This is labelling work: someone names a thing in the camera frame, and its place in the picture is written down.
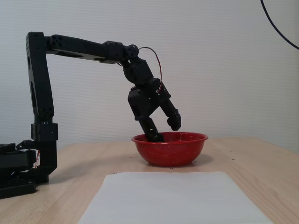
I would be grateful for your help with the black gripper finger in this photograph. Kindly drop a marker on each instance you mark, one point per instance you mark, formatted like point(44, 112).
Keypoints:
point(150, 130)
point(174, 119)

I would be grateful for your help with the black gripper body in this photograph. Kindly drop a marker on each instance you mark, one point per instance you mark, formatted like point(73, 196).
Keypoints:
point(149, 99)

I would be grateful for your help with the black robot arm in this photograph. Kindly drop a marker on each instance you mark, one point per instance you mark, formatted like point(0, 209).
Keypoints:
point(39, 81)

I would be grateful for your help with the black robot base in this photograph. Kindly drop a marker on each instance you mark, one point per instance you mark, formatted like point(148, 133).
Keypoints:
point(21, 163)

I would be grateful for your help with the red speckled enamel bowl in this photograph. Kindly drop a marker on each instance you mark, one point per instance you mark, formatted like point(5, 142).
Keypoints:
point(170, 154)

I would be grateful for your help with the white paper sheet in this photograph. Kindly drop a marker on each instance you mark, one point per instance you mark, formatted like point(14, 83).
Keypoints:
point(172, 198)

